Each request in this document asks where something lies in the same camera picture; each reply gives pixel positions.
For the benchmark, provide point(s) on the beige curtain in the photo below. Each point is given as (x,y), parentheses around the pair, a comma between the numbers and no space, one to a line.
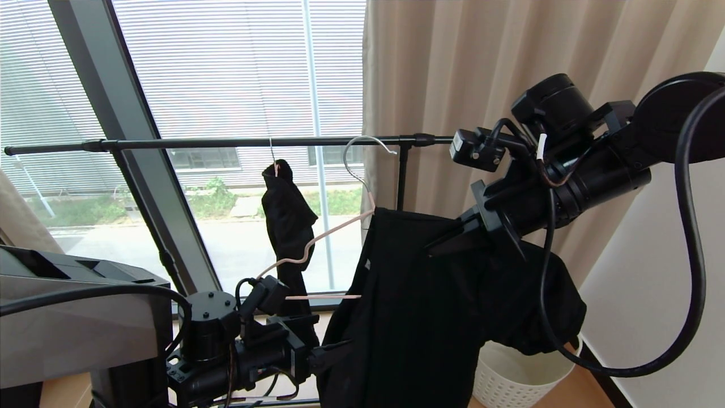
(17,221)
(453,68)

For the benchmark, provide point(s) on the pink clothes hanger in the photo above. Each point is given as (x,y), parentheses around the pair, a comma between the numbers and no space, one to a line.
(323,296)
(276,170)

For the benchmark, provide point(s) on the white laundry basket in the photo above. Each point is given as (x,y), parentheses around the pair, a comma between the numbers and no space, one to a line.
(510,379)

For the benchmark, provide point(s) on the black garment with white label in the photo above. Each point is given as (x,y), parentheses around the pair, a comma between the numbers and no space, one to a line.
(425,317)

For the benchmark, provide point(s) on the window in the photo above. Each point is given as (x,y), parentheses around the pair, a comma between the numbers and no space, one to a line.
(226,68)

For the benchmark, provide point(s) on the black clothes rack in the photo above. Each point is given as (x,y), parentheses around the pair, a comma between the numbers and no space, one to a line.
(198,142)

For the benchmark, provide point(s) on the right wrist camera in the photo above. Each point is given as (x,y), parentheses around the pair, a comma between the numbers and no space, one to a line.
(470,148)

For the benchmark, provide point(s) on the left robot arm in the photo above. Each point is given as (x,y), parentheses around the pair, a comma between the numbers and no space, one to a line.
(68,334)

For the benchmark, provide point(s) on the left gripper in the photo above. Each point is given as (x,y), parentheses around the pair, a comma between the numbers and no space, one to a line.
(272,357)

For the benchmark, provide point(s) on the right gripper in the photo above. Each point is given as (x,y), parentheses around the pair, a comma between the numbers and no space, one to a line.
(527,204)

